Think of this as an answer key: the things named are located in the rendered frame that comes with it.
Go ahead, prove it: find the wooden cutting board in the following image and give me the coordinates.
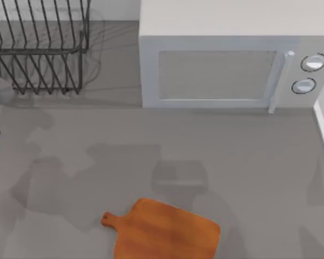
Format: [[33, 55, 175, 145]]
[[101, 198, 221, 259]]

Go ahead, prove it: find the large microwave knob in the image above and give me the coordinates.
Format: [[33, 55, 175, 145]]
[[300, 52, 324, 72]]

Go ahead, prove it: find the microwave door handle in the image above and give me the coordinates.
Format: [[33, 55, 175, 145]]
[[267, 50, 295, 114]]

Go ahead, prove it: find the microwave door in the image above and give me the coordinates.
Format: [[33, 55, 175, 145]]
[[140, 36, 286, 110]]

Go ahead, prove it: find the pale microwave oven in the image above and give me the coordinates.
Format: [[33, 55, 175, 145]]
[[138, 0, 324, 114]]

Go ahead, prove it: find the small microwave knob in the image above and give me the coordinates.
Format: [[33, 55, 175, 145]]
[[291, 77, 317, 95]]

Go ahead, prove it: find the dark wire dish rack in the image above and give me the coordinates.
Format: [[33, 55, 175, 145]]
[[0, 0, 92, 96]]

